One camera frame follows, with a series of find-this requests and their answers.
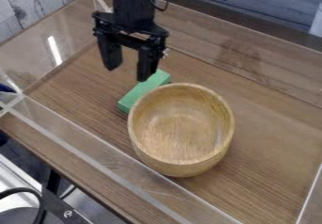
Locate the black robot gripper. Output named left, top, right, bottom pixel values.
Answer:
left=92, top=0, right=169, bottom=82

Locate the green rectangular block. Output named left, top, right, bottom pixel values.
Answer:
left=118, top=70, right=171, bottom=114

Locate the brown wooden bowl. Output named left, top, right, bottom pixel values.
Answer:
left=127, top=83, right=235, bottom=178

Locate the black table leg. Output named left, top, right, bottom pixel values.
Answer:
left=46, top=170, right=62, bottom=194

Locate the clear acrylic tray wall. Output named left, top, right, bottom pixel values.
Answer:
left=0, top=0, right=322, bottom=224

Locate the metal table bracket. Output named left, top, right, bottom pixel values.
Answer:
left=40, top=189, right=94, bottom=224

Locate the black cable loop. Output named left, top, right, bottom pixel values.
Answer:
left=0, top=187, right=48, bottom=224

